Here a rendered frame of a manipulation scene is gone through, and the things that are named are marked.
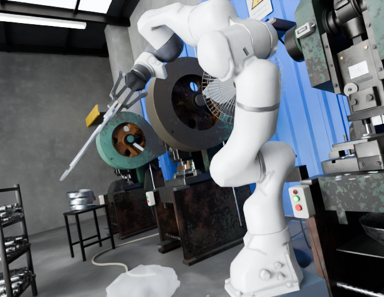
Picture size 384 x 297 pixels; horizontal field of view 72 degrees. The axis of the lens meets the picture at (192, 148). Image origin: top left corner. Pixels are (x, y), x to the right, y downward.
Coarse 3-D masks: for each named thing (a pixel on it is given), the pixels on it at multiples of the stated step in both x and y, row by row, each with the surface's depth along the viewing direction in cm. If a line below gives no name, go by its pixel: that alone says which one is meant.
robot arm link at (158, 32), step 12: (156, 12) 85; (168, 12) 77; (180, 12) 76; (144, 24) 89; (156, 24) 85; (168, 24) 80; (180, 24) 76; (144, 36) 94; (156, 36) 92; (168, 36) 93; (180, 36) 79; (156, 48) 96
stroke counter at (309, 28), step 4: (304, 24) 121; (308, 24) 119; (312, 24) 121; (300, 28) 122; (304, 28) 121; (308, 28) 119; (312, 28) 120; (296, 32) 124; (300, 32) 123; (304, 32) 121; (308, 32) 121; (312, 32) 122; (296, 36) 125; (300, 36) 123; (304, 36) 124
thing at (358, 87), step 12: (348, 48) 115; (360, 48) 111; (348, 60) 115; (360, 60) 111; (372, 60) 108; (348, 72) 116; (360, 72) 112; (372, 72) 108; (348, 84) 116; (360, 84) 113; (372, 84) 109; (348, 96) 117; (360, 96) 110; (372, 96) 107; (360, 108) 111; (372, 108) 110
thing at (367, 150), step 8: (368, 136) 104; (376, 136) 97; (336, 144) 103; (344, 144) 101; (360, 144) 107; (368, 144) 105; (376, 144) 102; (360, 152) 107; (368, 152) 105; (376, 152) 103; (360, 160) 108; (368, 160) 106; (376, 160) 103; (360, 168) 108; (368, 168) 106; (376, 168) 103
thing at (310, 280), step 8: (304, 272) 76; (304, 280) 71; (312, 280) 71; (320, 280) 70; (304, 288) 68; (312, 288) 69; (320, 288) 69; (272, 296) 67; (280, 296) 67; (288, 296) 67; (296, 296) 68; (304, 296) 68; (312, 296) 69; (320, 296) 69; (328, 296) 70
